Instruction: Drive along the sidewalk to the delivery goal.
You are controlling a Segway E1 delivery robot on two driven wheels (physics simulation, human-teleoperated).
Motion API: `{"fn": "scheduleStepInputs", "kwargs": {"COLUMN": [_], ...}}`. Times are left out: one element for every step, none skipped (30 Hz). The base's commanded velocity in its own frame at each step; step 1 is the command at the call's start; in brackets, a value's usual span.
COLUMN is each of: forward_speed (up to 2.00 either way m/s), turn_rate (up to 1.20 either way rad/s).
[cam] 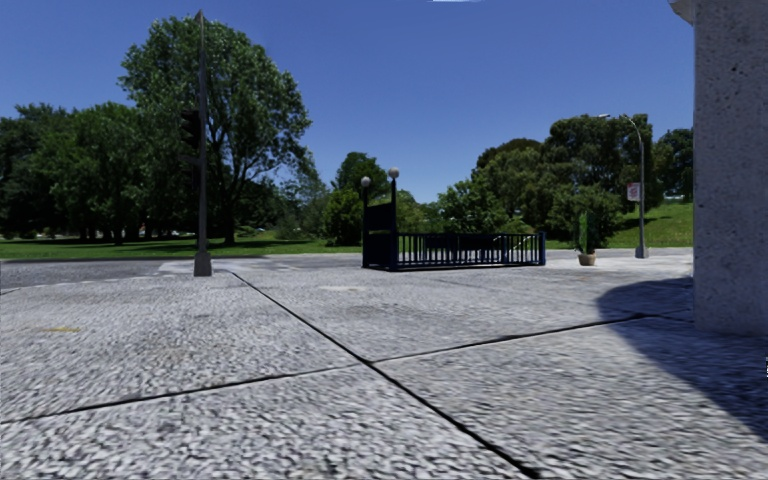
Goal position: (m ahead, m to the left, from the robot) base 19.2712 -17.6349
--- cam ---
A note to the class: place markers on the potted green plant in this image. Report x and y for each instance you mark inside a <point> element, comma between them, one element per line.
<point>586,240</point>

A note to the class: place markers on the pale concrete building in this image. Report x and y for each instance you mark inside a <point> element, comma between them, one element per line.
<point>731,168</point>

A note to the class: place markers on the trees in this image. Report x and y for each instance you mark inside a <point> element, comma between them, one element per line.
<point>120,162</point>
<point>540,186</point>

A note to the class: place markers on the traffic light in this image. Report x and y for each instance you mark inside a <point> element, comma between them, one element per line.
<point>202,180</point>

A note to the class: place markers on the dark stairway railing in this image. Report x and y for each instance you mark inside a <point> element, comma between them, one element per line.
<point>462,249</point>

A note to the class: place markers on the grey street lamp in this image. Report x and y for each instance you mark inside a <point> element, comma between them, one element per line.
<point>641,198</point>

